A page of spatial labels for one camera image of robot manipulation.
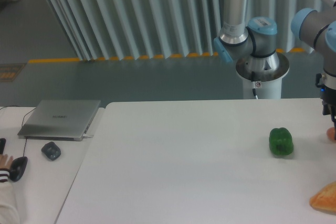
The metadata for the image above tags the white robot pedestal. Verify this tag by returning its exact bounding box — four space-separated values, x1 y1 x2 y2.
236 52 289 99

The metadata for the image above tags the black mouse cable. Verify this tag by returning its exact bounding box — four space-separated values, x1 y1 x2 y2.
0 105 39 157

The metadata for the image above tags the green bell pepper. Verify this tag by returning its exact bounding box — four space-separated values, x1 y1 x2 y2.
269 127 294 156

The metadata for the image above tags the white folding screen partition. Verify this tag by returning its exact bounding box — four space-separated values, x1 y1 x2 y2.
47 0 322 61

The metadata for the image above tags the triangular orange bread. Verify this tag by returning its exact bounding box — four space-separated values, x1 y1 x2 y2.
309 182 335 213

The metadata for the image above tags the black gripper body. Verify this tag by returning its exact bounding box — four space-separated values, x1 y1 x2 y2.
315 73 335 123

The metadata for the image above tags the person's hand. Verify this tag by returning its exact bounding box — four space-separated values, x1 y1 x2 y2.
0 154 14 170

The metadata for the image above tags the black object at left edge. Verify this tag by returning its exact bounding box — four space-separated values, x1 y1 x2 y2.
0 138 6 155

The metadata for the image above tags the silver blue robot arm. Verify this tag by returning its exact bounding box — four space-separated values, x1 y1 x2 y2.
214 0 335 119

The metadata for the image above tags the black computer mouse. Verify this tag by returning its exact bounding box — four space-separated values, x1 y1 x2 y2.
9 156 28 182

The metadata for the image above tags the white sleeved forearm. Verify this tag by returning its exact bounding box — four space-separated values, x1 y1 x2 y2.
1 168 20 223

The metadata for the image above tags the silver closed laptop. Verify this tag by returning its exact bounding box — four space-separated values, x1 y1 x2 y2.
17 100 100 141

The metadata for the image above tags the orange round fruit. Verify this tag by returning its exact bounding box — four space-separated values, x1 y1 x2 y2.
326 127 335 141

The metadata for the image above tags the dark grey small device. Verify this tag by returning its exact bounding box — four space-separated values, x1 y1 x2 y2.
41 142 61 161

